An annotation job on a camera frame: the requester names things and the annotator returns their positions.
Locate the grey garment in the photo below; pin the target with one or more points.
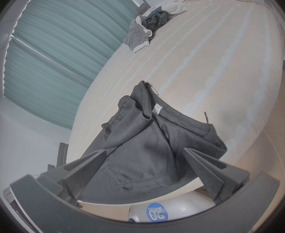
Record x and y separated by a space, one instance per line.
136 36

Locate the bed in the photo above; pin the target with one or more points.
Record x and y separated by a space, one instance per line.
217 69

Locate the dark blue garment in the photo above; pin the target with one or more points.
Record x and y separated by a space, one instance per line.
159 10

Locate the blue-green curtain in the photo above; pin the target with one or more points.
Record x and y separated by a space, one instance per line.
79 20
40 86

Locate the white printed pillow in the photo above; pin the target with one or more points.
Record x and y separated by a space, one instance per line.
152 10

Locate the black shiny garment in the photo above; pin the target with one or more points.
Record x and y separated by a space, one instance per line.
157 20

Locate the grey bedside table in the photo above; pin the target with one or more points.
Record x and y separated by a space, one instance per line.
142 8

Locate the black T-shirt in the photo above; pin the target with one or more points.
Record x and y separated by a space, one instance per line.
145 149

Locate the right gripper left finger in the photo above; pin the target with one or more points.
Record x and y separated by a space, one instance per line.
69 176

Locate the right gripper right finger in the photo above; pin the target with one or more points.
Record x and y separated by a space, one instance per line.
215 177

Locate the black chest of drawers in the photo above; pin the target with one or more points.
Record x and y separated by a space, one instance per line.
62 154

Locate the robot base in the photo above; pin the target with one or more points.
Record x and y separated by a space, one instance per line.
186 207

